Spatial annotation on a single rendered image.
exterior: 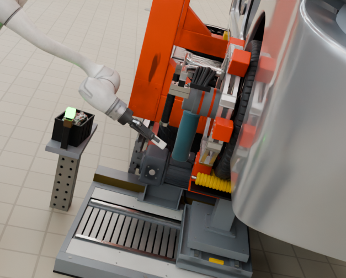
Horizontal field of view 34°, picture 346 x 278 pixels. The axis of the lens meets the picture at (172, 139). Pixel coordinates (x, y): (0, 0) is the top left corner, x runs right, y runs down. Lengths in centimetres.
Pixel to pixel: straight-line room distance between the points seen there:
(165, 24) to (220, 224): 107
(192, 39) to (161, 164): 215
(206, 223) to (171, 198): 47
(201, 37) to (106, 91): 269
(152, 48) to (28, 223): 111
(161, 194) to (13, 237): 90
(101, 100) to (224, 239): 96
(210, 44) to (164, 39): 199
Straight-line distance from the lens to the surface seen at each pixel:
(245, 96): 234
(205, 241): 275
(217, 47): 499
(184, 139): 280
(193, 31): 499
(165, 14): 300
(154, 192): 328
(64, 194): 310
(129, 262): 272
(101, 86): 238
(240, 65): 237
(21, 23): 237
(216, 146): 243
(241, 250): 279
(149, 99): 311
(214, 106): 258
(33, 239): 289
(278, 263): 324
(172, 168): 305
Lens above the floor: 165
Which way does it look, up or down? 22 degrees down
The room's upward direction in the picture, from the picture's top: 15 degrees clockwise
